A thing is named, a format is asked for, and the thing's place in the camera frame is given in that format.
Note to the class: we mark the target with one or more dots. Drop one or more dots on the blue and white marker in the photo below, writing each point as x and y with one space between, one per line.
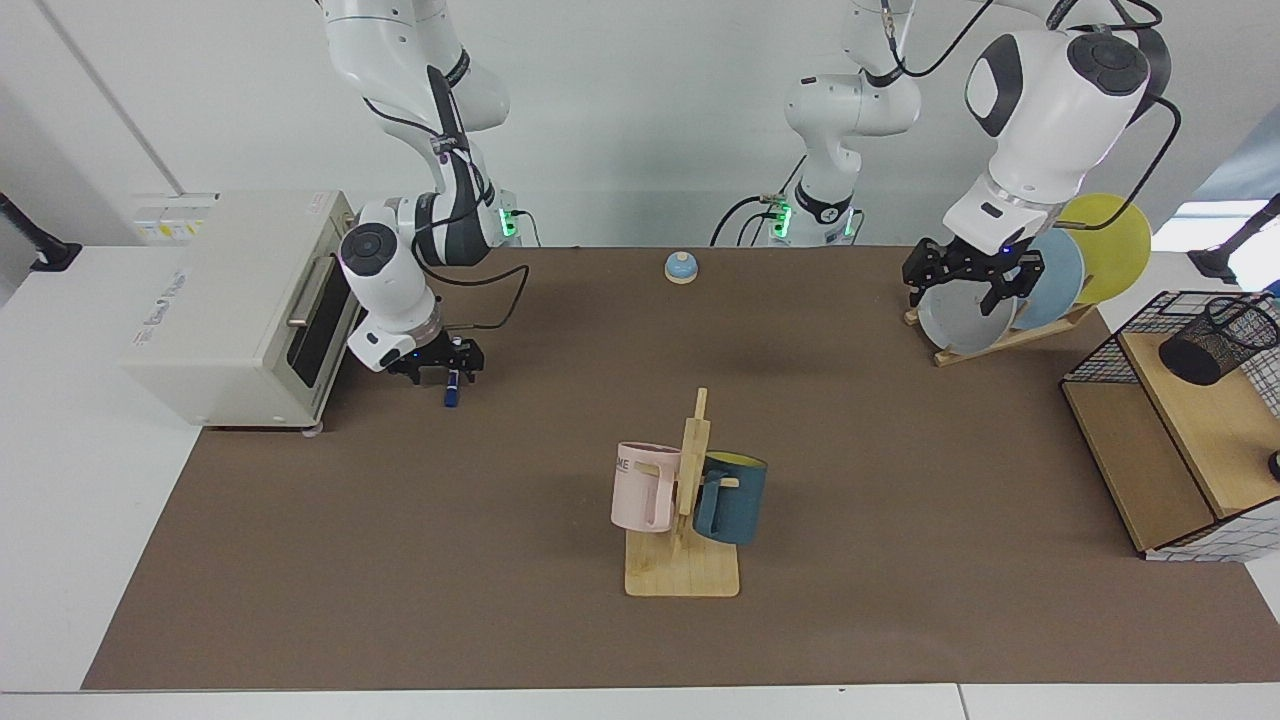
452 395

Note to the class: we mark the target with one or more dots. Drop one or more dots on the black mesh pen holder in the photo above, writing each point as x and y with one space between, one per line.
1205 350

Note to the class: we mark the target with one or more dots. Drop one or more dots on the wooden plate rack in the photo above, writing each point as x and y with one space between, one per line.
1010 342

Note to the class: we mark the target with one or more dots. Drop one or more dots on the grey plate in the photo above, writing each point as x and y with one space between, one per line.
960 325

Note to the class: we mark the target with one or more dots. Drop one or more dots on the light blue plate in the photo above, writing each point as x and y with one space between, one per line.
1055 280

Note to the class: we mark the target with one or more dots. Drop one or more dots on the yellow plate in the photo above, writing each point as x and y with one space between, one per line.
1115 250

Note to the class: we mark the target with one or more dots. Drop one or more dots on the brown table cloth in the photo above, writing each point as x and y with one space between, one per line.
500 500

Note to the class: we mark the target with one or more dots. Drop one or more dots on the pink mug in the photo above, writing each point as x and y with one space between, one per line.
635 495

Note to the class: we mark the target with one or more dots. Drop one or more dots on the pale toaster oven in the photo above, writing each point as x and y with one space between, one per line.
220 320

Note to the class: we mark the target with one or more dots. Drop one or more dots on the small blue round thing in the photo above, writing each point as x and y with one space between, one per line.
681 266

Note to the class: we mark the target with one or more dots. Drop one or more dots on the dark teal mug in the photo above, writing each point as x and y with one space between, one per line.
735 505

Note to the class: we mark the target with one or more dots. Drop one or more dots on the white power strip box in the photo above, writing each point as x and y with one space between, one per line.
175 220

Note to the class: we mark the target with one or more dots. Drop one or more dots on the wooden cup stand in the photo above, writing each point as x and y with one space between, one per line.
680 575

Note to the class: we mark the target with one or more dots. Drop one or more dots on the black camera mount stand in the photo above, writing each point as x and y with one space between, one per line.
1225 262
40 250

